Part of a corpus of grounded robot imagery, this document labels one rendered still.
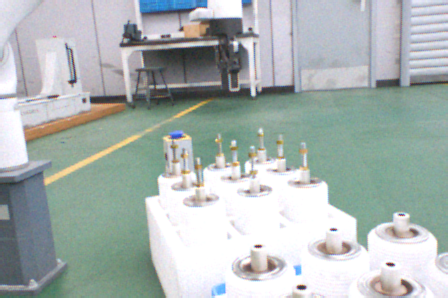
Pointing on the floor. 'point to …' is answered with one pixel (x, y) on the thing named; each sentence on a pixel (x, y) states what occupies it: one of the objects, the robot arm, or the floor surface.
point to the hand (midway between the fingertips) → (229, 84)
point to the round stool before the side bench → (154, 85)
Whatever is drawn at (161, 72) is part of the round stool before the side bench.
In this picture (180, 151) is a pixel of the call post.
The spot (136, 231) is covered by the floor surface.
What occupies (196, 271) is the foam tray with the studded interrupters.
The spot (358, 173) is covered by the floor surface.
